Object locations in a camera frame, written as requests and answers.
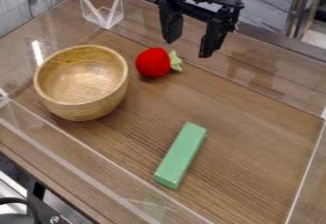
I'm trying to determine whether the metal table leg background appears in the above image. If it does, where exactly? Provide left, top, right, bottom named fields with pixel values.
left=284, top=0, right=320, bottom=40

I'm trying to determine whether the black cable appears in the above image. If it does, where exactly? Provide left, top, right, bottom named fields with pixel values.
left=0, top=196, right=36, bottom=224

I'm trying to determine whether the red plush strawberry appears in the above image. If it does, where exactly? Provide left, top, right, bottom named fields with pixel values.
left=135, top=48, right=182, bottom=78

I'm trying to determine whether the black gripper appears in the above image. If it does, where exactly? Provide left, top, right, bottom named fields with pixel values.
left=155, top=0, right=244, bottom=58

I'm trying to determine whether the clear acrylic corner bracket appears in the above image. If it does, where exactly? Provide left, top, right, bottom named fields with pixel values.
left=79, top=0, right=123, bottom=30

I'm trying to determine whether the black table clamp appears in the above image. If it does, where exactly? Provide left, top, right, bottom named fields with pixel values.
left=27, top=182, right=71, bottom=224

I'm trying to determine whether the wooden brown bowl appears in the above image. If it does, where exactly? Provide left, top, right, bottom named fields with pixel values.
left=33, top=45, right=128, bottom=121

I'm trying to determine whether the green rectangular block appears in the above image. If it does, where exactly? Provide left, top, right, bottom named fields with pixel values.
left=152, top=122, right=206, bottom=191

